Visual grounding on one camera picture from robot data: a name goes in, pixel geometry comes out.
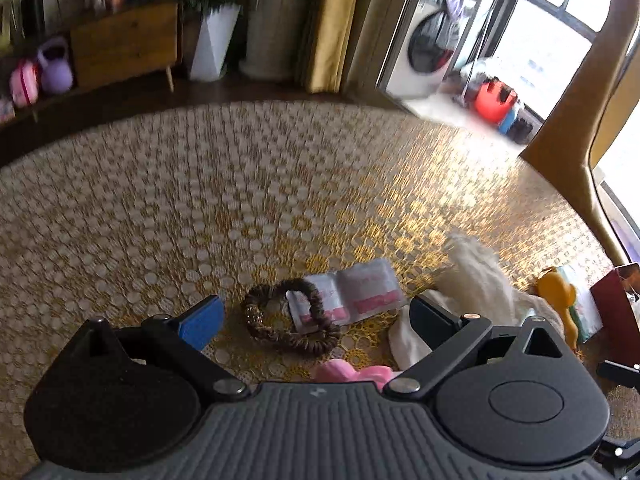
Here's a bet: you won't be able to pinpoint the pink white sachet packet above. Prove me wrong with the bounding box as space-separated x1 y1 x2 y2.
304 259 406 326

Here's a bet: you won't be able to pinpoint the orange plush toy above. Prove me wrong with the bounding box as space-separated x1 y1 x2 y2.
536 266 579 352

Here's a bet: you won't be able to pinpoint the brown hair scrunchie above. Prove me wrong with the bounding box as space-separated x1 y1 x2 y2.
241 278 341 356

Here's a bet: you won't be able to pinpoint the white crumpled cloth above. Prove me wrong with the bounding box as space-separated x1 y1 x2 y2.
388 233 565 370

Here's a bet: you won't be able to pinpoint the red metal box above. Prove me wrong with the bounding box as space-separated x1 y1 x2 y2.
590 263 639 366

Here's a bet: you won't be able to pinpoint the teal white tissue pack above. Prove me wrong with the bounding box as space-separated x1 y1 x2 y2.
559 264 603 344

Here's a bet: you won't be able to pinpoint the white bunny plush toy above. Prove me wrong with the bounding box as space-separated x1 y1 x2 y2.
311 359 399 390

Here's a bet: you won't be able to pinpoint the purple kettle toy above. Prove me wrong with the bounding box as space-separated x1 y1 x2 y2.
37 36 74 96

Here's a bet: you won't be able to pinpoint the white washing machine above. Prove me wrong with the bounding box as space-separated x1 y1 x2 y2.
383 0 460 100

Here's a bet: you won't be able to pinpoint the pink toy backpack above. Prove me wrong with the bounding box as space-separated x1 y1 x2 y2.
10 60 39 108

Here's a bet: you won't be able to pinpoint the yellow curtain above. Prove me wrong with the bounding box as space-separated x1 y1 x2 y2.
300 0 357 93

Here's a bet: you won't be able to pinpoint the wooden drawer cabinet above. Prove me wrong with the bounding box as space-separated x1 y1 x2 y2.
70 2 179 90

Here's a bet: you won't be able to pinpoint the white angular planter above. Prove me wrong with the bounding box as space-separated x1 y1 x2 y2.
189 3 241 82

